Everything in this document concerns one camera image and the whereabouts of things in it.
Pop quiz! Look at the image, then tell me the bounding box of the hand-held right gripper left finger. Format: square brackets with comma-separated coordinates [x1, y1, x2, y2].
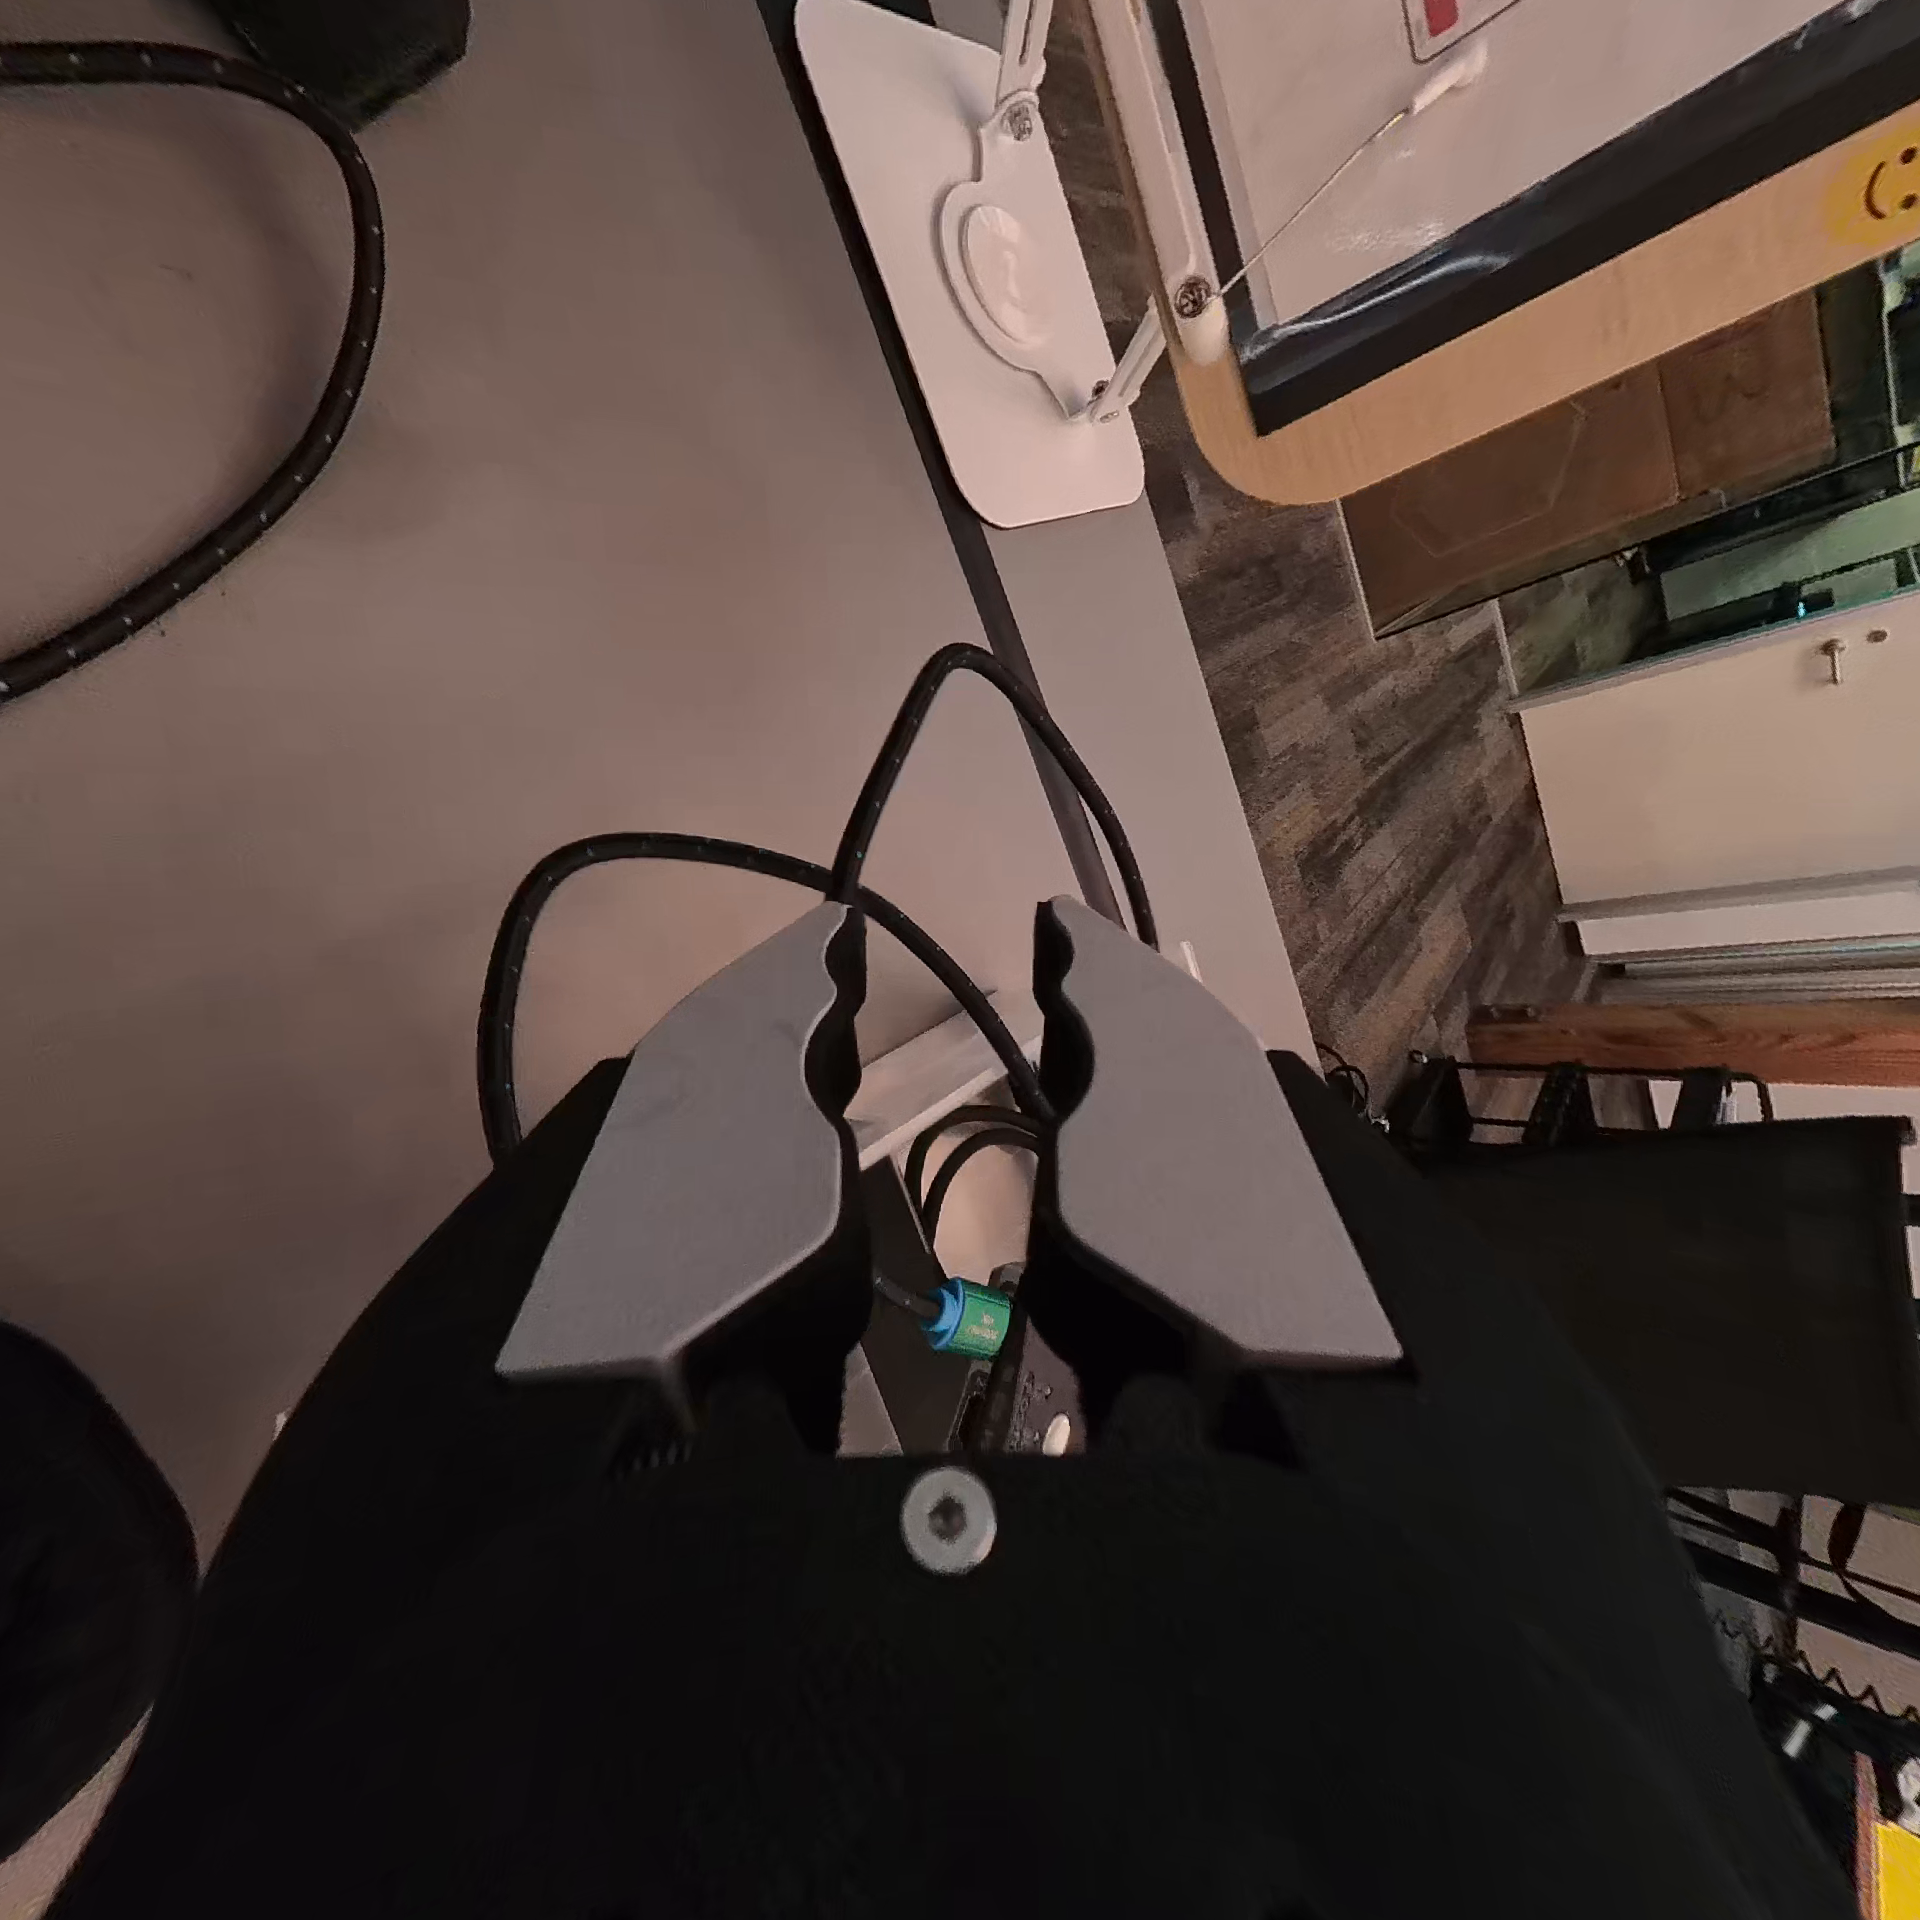
[495, 900, 871, 1379]

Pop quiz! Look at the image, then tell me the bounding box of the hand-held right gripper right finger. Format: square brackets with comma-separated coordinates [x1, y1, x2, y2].
[1028, 894, 1412, 1375]

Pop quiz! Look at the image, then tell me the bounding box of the clear plastic bin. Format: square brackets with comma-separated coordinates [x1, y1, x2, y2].
[841, 1011, 1081, 1455]

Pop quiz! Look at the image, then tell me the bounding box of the wooden beam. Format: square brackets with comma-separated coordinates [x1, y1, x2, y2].
[1471, 998, 1920, 1085]

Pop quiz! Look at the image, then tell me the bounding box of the white cabinet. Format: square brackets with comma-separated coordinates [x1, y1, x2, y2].
[1504, 607, 1920, 962]

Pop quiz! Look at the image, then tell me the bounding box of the brown cardboard box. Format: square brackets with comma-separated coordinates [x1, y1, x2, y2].
[1343, 291, 1838, 640]

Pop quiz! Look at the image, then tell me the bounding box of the wooden framed sign board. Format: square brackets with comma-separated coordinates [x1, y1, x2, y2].
[1087, 0, 1920, 504]

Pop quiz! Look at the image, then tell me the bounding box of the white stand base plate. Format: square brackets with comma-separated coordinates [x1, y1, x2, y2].
[792, 0, 1144, 529]

